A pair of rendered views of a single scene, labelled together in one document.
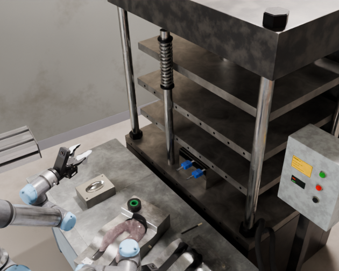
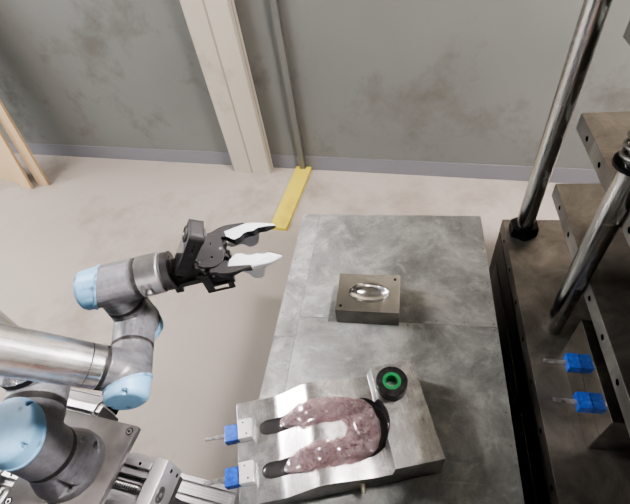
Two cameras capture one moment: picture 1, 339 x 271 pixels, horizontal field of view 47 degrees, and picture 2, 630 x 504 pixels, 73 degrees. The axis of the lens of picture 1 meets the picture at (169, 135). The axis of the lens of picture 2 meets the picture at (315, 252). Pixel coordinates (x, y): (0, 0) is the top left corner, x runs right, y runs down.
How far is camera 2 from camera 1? 1.27 m
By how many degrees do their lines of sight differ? 39
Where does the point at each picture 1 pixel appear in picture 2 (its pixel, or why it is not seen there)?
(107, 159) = (435, 249)
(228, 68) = not seen: outside the picture
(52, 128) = (433, 150)
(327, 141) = not seen: outside the picture
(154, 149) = (539, 278)
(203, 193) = (573, 452)
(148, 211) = (409, 417)
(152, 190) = (465, 363)
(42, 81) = (444, 70)
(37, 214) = (4, 362)
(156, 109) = (592, 202)
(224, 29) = not seen: outside the picture
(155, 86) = (611, 150)
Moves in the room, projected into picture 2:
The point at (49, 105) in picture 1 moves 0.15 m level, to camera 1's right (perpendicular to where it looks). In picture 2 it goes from (441, 112) to (462, 119)
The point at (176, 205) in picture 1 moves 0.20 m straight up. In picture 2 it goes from (488, 434) to (504, 403)
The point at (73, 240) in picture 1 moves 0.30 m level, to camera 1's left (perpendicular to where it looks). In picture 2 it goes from (276, 362) to (219, 311)
